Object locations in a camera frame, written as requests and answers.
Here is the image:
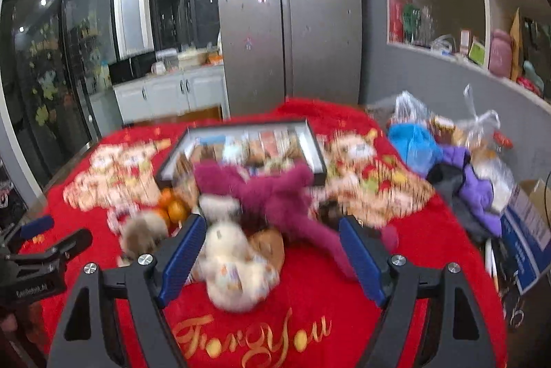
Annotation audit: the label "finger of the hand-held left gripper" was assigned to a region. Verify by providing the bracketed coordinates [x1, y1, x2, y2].
[0, 215, 55, 254]
[9, 228, 93, 267]

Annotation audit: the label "black microwave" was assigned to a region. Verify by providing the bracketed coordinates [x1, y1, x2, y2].
[107, 51, 157, 85]

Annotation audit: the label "dark grey cloth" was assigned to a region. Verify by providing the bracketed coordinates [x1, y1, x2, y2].
[426, 161, 470, 197]

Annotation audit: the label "white fluffy plush toy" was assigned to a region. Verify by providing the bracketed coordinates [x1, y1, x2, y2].
[196, 217, 280, 313]

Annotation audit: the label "green box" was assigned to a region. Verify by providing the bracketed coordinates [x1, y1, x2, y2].
[468, 38, 487, 65]

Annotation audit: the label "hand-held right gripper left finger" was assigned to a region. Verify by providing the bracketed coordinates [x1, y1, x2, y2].
[45, 213, 207, 368]

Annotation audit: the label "red gift box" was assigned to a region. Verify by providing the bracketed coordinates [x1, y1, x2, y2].
[388, 0, 409, 44]

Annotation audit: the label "black shallow box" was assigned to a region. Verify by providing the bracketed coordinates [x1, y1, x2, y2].
[155, 118, 329, 189]

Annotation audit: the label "glass sliding door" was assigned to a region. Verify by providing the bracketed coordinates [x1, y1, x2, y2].
[0, 0, 119, 188]

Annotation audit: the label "silver refrigerator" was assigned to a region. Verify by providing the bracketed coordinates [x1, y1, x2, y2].
[215, 0, 362, 117]

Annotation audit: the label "grey fluffy plush toy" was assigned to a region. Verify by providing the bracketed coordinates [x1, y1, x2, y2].
[118, 211, 168, 261]

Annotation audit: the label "white kitchen cabinets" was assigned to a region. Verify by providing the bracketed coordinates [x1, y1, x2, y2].
[113, 64, 227, 123]

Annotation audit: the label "blue cardboard box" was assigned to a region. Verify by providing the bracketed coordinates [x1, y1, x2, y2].
[499, 179, 551, 295]

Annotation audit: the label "brown round toy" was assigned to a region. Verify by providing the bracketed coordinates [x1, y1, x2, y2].
[250, 230, 285, 270]

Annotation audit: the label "white pot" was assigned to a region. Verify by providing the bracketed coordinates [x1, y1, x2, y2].
[177, 50, 209, 67]

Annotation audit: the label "green packet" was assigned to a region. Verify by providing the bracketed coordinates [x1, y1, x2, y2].
[402, 2, 420, 44]

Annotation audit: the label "illustrated book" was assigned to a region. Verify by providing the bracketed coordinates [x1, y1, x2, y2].
[185, 129, 304, 175]

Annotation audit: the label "pink jar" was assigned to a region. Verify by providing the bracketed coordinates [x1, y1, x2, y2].
[488, 29, 513, 78]

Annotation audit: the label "clear plastic container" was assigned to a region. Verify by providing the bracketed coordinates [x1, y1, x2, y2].
[155, 49, 179, 74]

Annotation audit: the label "red printed blanket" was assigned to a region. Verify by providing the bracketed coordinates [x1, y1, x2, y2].
[17, 97, 509, 368]

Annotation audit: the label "clear plastic bag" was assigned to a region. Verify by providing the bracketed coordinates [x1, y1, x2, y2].
[430, 84, 517, 214]
[389, 90, 435, 128]

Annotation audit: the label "magenta plush toy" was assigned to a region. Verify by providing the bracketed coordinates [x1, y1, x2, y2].
[194, 161, 399, 280]

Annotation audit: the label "purple cloth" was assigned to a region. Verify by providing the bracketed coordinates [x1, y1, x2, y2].
[441, 144, 504, 237]

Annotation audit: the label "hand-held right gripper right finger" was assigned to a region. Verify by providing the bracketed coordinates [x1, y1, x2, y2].
[338, 217, 498, 368]

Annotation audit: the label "dark window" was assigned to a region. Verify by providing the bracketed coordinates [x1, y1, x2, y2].
[147, 0, 220, 52]

